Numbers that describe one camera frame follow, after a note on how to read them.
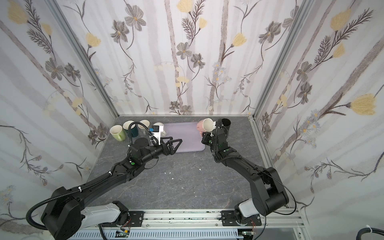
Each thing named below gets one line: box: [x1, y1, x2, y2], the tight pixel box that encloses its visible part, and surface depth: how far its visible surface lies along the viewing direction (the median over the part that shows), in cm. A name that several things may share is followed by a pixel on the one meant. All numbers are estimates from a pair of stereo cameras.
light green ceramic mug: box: [109, 124, 126, 142], surface depth 100 cm
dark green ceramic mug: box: [122, 120, 139, 138], surface depth 104 cm
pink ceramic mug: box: [196, 118, 214, 137], surface depth 88 cm
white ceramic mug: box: [153, 122, 167, 138], surface depth 69 cm
